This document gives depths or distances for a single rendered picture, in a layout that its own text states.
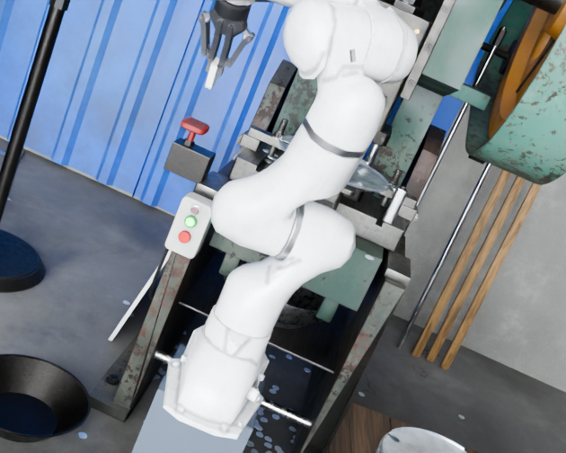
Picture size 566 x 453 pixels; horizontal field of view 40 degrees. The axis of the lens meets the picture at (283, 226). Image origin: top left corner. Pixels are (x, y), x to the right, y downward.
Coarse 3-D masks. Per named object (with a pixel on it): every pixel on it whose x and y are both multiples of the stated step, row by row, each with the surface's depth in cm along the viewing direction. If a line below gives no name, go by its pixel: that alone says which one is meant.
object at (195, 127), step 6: (186, 120) 180; (192, 120) 182; (198, 120) 184; (186, 126) 179; (192, 126) 179; (198, 126) 179; (204, 126) 182; (192, 132) 182; (198, 132) 179; (204, 132) 180; (192, 138) 183
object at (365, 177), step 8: (288, 136) 196; (280, 144) 185; (288, 144) 190; (360, 168) 197; (368, 168) 200; (352, 176) 186; (360, 176) 189; (368, 176) 192; (376, 176) 196; (352, 184) 177; (360, 184) 182; (368, 184) 185; (376, 184) 188; (384, 184) 191
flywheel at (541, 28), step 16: (544, 16) 212; (560, 16) 179; (528, 32) 214; (544, 32) 206; (560, 32) 182; (528, 48) 213; (544, 48) 197; (512, 64) 213; (528, 64) 209; (512, 80) 210; (528, 80) 199; (496, 96) 214; (512, 96) 206; (496, 112) 203; (496, 128) 194
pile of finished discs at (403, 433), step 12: (396, 432) 169; (408, 432) 171; (420, 432) 173; (432, 432) 174; (384, 444) 162; (396, 444) 164; (408, 444) 166; (420, 444) 168; (432, 444) 170; (444, 444) 172; (456, 444) 174
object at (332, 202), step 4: (344, 188) 174; (348, 188) 175; (352, 188) 176; (356, 188) 178; (340, 192) 187; (344, 192) 174; (348, 192) 174; (352, 192) 174; (332, 196) 187; (336, 196) 187; (340, 196) 187; (352, 196) 174; (312, 200) 188; (316, 200) 188; (320, 200) 188; (324, 200) 188; (328, 200) 188; (332, 200) 187; (336, 200) 187; (324, 204) 188; (328, 204) 188; (332, 204) 188; (336, 204) 188; (332, 208) 188; (336, 208) 188
